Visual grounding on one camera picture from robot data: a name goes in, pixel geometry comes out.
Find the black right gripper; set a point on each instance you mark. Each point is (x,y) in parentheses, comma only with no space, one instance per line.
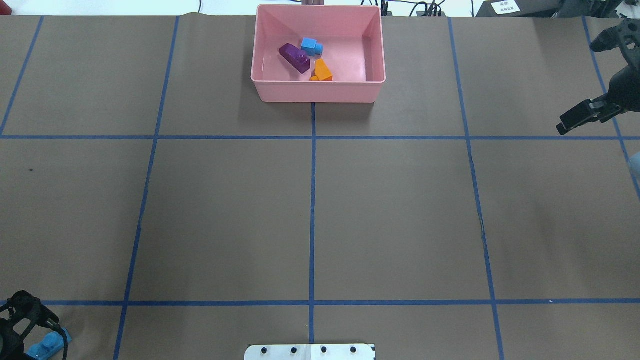
(626,88)

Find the long blue toy block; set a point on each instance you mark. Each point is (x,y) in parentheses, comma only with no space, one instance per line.
(52,344)

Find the orange toy block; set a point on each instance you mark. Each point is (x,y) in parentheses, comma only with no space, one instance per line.
(321,72)

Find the brown paper table mat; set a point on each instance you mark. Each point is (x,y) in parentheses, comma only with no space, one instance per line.
(165,212)

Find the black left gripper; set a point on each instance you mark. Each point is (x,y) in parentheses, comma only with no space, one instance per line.
(4,336)

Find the pink plastic box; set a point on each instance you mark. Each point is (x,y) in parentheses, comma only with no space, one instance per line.
(353,49)

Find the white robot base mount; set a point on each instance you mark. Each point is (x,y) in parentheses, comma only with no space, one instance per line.
(328,351)

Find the small blue toy block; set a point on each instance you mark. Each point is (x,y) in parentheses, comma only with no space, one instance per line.
(312,47)

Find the purple toy block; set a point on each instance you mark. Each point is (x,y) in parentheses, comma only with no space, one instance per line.
(296,57)

